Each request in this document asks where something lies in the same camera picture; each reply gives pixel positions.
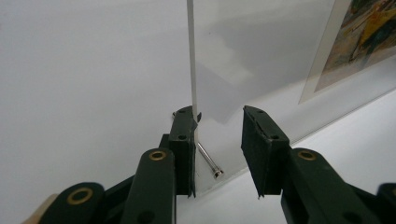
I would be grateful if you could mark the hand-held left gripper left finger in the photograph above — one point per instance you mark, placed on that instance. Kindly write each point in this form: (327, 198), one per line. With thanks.
(182, 155)

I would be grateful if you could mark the printed photo with white border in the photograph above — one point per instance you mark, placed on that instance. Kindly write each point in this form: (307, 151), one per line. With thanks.
(358, 46)

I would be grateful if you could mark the clear acrylic photo frame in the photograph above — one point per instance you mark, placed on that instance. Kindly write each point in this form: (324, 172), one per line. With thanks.
(249, 62)

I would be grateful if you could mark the grey table mat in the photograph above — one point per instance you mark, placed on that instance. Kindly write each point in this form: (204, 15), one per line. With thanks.
(77, 77)

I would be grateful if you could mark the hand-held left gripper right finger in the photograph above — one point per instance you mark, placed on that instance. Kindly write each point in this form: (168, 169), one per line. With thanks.
(267, 155)

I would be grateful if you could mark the metal frame standoff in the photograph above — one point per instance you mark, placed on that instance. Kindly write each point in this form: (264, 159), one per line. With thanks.
(211, 161)

